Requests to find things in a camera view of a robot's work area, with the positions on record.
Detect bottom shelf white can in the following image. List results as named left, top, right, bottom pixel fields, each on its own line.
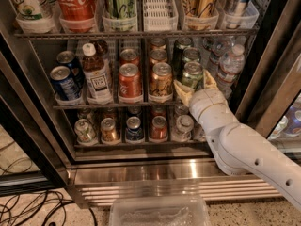
left=74, top=119, right=96, bottom=143

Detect bottom shelf red can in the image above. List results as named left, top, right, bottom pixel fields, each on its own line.
left=150, top=116, right=167, bottom=139

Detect rear blue can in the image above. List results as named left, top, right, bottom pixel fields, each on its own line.
left=56, top=51, right=85, bottom=89

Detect top shelf gold can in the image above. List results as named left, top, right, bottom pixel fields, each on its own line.
left=181, top=0, right=218, bottom=30

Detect front red cola can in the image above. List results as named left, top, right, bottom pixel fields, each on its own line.
left=119, top=63, right=142, bottom=98

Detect iced tea bottle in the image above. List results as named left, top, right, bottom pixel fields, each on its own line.
left=91, top=39, right=112, bottom=78
left=82, top=43, right=112, bottom=104

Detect empty white plastic tray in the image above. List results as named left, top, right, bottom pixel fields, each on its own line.
left=143, top=0, right=179, bottom=32

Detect glass fridge door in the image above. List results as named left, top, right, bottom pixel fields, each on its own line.
left=230, top=0, right=301, bottom=159

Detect water bottle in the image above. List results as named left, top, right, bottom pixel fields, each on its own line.
left=216, top=44, right=245, bottom=98
left=202, top=36, right=235, bottom=77

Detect clear plastic bin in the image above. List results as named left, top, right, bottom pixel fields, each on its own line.
left=109, top=195, right=212, bottom=226

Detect top shelf silver can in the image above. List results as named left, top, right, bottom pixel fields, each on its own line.
left=219, top=0, right=250, bottom=29

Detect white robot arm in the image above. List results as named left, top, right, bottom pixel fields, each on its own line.
left=174, top=73, right=301, bottom=209

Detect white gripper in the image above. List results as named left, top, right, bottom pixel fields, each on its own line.
left=173, top=70, right=238, bottom=136

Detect rear iced tea bottle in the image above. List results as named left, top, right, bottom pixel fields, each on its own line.
left=91, top=39, right=112, bottom=78

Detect top shelf red cola can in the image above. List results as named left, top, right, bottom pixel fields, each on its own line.
left=57, top=0, right=97, bottom=33

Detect black floor cables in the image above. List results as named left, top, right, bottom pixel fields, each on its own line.
left=0, top=139, right=98, bottom=226

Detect rear water bottle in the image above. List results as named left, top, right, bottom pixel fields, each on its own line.
left=202, top=36, right=235, bottom=77

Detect bottom shelf orange can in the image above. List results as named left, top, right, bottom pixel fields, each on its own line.
left=101, top=118, right=119, bottom=142

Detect stainless steel fridge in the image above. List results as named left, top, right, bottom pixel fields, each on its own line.
left=0, top=0, right=298, bottom=207

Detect bottom shelf clear bottle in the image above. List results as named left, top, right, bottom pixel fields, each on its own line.
left=171, top=115, right=194, bottom=142

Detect top shelf white green can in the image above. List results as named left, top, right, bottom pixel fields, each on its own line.
left=11, top=0, right=52, bottom=21

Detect bottom shelf blue can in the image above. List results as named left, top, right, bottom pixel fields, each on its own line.
left=126, top=117, right=144, bottom=141

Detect front blue can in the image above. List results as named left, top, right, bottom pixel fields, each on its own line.
left=50, top=66, right=80, bottom=101

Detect front gold can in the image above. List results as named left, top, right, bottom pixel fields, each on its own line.
left=150, top=62, right=173, bottom=97

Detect front water bottle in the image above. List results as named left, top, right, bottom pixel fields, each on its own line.
left=216, top=44, right=245, bottom=98

